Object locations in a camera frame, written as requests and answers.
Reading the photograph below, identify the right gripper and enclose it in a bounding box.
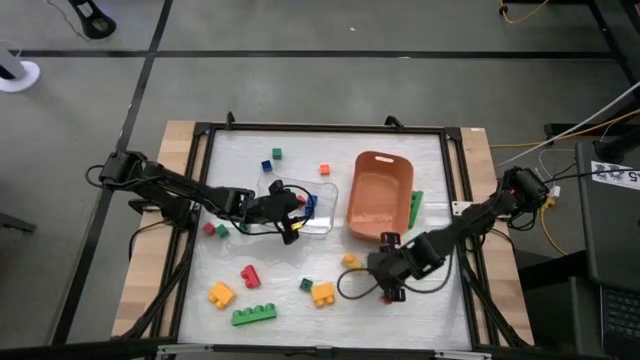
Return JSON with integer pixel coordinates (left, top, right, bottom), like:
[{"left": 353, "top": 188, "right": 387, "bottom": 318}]
[{"left": 366, "top": 231, "right": 419, "bottom": 305}]

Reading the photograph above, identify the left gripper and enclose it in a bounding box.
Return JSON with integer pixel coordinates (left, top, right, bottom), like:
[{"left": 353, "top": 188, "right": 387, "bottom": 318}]
[{"left": 253, "top": 178, "right": 302, "bottom": 246}]

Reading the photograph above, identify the clear plastic bin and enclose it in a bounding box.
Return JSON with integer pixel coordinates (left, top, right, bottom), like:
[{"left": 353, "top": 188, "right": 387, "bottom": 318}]
[{"left": 254, "top": 175, "right": 340, "bottom": 237}]

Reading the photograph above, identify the long green block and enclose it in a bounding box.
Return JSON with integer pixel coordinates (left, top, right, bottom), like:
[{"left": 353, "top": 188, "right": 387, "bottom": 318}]
[
  {"left": 407, "top": 188, "right": 425, "bottom": 231},
  {"left": 230, "top": 302, "right": 278, "bottom": 327}
]

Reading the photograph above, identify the orange plastic bin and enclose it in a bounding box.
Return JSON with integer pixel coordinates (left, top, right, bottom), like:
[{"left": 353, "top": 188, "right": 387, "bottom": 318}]
[{"left": 345, "top": 149, "right": 415, "bottom": 245}]

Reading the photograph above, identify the large red block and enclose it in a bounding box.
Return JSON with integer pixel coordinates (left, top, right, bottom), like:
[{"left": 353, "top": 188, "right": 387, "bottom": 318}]
[{"left": 239, "top": 264, "right": 263, "bottom": 290}]

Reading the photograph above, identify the large yellow block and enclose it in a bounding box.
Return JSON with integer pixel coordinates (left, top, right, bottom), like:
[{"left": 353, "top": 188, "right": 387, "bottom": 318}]
[
  {"left": 207, "top": 280, "right": 236, "bottom": 311},
  {"left": 310, "top": 281, "right": 337, "bottom": 308}
]

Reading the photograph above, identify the black computer case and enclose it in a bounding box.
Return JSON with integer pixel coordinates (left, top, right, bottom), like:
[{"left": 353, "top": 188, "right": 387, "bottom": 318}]
[{"left": 574, "top": 139, "right": 640, "bottom": 360}]

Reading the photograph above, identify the black keyboard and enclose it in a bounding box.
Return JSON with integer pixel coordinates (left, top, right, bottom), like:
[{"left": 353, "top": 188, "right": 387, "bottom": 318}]
[{"left": 599, "top": 284, "right": 640, "bottom": 360}]

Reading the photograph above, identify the white printed sticker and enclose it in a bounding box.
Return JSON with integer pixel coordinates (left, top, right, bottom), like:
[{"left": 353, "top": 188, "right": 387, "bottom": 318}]
[{"left": 590, "top": 160, "right": 640, "bottom": 192}]

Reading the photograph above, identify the black stand foot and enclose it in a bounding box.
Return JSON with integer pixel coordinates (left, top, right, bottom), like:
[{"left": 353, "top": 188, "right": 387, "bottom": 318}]
[{"left": 67, "top": 0, "right": 118, "bottom": 40}]

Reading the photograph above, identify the white stand with round base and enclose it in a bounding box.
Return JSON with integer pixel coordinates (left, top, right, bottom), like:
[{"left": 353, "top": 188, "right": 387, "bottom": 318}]
[{"left": 0, "top": 47, "right": 41, "bottom": 94}]

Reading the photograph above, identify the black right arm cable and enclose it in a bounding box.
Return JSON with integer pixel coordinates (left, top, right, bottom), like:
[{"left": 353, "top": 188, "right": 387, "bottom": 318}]
[{"left": 336, "top": 249, "right": 454, "bottom": 301}]

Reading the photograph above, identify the black aluminium table frame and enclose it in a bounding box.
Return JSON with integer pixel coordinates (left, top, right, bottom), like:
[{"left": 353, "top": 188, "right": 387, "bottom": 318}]
[{"left": 112, "top": 110, "right": 536, "bottom": 360}]

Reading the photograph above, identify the yellow cable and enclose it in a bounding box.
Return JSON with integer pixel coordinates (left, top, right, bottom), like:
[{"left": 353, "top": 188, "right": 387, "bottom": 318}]
[
  {"left": 498, "top": 0, "right": 550, "bottom": 25},
  {"left": 539, "top": 197, "right": 569, "bottom": 257}
]

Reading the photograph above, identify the orange cable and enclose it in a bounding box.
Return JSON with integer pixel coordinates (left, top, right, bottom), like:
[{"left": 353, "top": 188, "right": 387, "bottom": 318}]
[{"left": 491, "top": 108, "right": 640, "bottom": 149}]

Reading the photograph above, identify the white cable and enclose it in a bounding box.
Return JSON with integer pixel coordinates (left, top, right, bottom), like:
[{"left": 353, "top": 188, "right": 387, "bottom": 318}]
[{"left": 496, "top": 81, "right": 640, "bottom": 168}]

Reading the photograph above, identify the black desk frame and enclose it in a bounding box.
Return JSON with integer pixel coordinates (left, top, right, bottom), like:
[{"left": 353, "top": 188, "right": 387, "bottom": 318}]
[{"left": 544, "top": 0, "right": 640, "bottom": 161}]

